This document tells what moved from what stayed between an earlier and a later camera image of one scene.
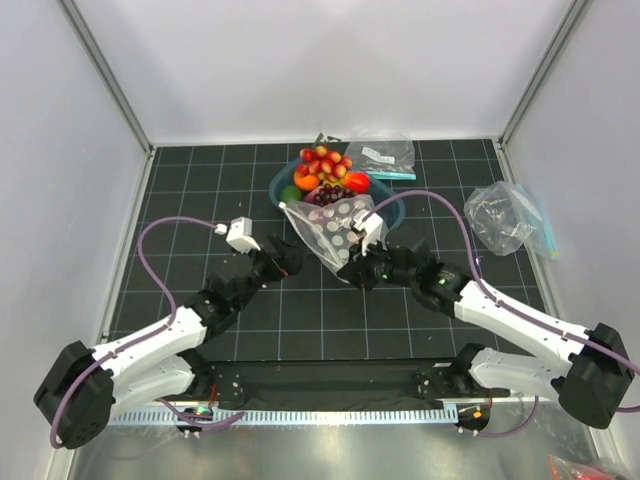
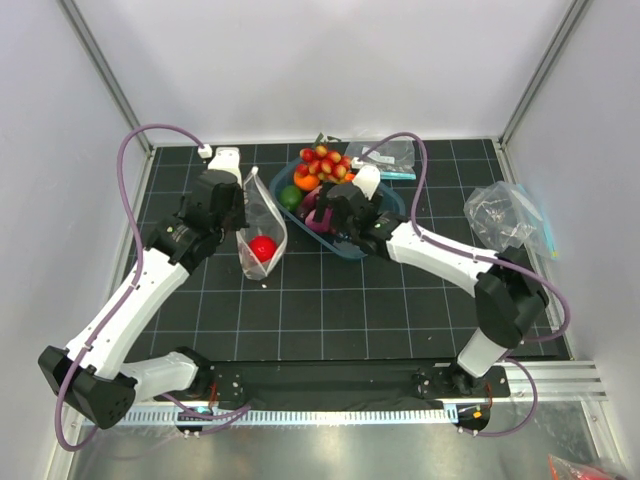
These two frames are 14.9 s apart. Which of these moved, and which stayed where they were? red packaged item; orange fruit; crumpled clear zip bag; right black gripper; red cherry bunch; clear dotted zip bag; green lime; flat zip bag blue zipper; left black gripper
Moved: right black gripper; left black gripper; clear dotted zip bag
Stayed: red packaged item; flat zip bag blue zipper; red cherry bunch; green lime; orange fruit; crumpled clear zip bag
